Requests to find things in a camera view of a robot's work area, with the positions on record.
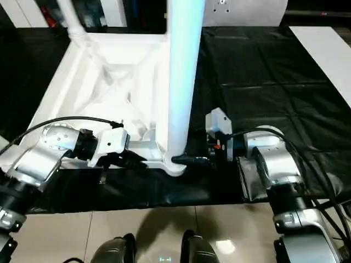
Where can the white plastic table top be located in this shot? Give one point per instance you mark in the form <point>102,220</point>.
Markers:
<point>82,82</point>

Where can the white plastic table leg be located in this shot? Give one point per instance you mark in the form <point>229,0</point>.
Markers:
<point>72,22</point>
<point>5,145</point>
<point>183,68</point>

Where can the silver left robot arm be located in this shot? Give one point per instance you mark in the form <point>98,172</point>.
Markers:
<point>35,164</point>

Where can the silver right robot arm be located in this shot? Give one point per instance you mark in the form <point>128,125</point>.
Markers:
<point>279,164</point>

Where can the dark right robot foot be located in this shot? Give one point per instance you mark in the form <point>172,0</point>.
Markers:
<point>198,248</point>

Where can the dark robot foot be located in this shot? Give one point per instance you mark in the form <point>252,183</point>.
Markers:
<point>198,248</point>
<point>113,249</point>

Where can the dark left robot foot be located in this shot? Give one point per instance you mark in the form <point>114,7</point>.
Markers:
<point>113,249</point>

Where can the black table mat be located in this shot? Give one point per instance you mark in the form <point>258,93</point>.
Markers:
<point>274,68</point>

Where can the white flat board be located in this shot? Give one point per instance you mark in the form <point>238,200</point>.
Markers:
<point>323,54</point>

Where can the glossy black box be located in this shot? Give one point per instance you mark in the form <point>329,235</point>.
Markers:
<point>148,16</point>

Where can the white cabinet with glass doors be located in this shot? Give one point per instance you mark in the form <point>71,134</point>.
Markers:
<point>115,13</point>

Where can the black monitor with red logo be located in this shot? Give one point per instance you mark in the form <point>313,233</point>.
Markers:
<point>315,8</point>

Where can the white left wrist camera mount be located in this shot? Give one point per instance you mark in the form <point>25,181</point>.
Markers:
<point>109,139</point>

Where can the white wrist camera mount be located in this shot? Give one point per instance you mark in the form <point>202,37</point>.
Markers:
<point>219,120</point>
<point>109,139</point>

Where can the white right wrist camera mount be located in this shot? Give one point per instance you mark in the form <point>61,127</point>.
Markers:
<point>219,120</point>

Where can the white panel with round mount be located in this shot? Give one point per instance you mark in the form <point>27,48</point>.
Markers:
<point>252,13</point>

